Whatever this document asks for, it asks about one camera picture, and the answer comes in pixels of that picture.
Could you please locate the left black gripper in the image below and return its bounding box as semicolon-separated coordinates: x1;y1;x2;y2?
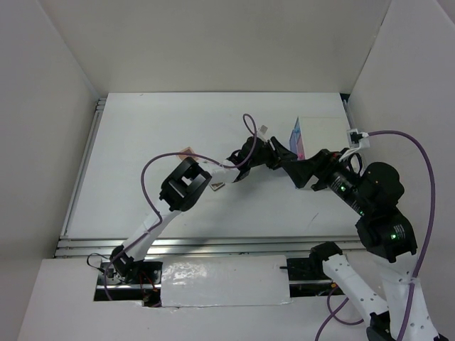
248;136;295;171

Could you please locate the pink drawer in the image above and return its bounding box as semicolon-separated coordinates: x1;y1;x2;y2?
296;133;305;160

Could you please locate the blue drawer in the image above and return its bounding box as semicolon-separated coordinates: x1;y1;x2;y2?
289;117;301;154

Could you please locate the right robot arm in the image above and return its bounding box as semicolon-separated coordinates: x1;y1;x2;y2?
282;149;445;340

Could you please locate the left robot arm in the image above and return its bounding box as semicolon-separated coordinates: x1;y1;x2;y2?
109;136;298;283

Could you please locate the white drawer cabinet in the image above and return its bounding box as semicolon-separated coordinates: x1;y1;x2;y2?
299;117;349;160

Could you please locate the brown long eyeshadow palette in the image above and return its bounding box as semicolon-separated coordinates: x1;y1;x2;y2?
210;183;225;191

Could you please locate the peach four-pan palette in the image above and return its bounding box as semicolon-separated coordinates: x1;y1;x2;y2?
178;147;198;161

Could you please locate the white cover plate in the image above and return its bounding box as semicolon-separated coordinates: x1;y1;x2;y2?
161;256;291;308

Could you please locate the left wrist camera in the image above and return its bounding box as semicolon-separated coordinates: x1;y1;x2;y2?
256;125;269;142

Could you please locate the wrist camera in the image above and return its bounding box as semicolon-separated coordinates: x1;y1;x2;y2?
339;129;370;162
256;125;269;142

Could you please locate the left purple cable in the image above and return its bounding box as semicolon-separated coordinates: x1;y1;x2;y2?
102;113;257;301

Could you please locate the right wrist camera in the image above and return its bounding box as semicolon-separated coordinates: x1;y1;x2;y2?
339;129;370;162

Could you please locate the aluminium rail frame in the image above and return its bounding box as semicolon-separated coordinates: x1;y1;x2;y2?
55;92;361;258

